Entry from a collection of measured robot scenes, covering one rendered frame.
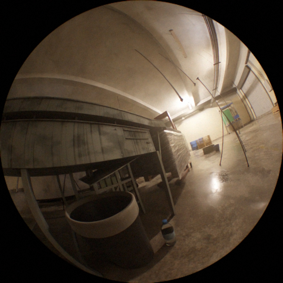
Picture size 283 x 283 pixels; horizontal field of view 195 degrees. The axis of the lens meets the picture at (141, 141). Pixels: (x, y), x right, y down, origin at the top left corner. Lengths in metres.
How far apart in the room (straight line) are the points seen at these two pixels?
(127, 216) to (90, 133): 0.42
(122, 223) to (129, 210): 0.06
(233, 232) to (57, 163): 1.13
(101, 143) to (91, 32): 3.99
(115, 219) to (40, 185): 3.15
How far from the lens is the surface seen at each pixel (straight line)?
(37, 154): 0.45
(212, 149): 4.53
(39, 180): 3.36
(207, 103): 10.06
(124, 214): 0.35
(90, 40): 4.10
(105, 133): 0.50
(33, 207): 0.50
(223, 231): 0.89
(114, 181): 0.94
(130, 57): 4.33
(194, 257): 0.80
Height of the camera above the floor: 0.76
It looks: 13 degrees up
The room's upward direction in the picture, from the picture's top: 17 degrees counter-clockwise
